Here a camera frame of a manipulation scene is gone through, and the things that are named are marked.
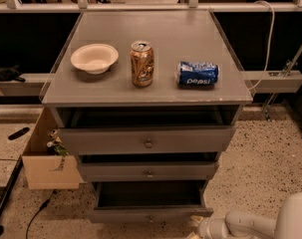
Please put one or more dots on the grey top drawer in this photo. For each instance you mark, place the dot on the grey top drawer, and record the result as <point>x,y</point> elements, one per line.
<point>120,130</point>

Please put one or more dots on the black remote on floor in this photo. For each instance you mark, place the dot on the black remote on floor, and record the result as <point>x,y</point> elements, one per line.
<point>18,133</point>

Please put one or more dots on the grey bottom drawer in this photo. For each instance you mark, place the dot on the grey bottom drawer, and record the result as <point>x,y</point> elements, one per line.
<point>149,201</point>

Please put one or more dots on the grey drawer cabinet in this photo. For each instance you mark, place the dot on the grey drawer cabinet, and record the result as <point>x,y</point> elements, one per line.
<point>142,96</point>

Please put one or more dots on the white paper bowl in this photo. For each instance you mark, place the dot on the white paper bowl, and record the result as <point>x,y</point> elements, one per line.
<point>95,58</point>

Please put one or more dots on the items in cardboard box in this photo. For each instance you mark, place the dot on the items in cardboard box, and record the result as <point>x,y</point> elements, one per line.
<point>55,145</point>

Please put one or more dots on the grey middle drawer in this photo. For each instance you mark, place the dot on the grey middle drawer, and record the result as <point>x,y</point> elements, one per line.
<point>148,166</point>

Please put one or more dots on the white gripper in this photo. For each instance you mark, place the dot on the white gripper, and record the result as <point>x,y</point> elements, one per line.
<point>208,229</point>

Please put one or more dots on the cardboard box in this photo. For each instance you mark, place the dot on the cardboard box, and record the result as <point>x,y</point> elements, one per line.
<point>44,168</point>

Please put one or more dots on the black object on rail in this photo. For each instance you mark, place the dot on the black object on rail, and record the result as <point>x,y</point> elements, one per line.
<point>8,74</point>

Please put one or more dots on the crushed blue pepsi can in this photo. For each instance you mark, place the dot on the crushed blue pepsi can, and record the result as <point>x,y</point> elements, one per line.
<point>196,73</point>

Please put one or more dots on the grey drawer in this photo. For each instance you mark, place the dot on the grey drawer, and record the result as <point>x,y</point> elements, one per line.
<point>148,166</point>
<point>120,130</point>
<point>149,201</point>

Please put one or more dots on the gold soda can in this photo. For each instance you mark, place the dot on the gold soda can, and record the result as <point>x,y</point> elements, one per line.
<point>142,62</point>

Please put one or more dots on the metal frame rail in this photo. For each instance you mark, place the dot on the metal frame rail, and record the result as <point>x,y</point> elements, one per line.
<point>214,7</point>

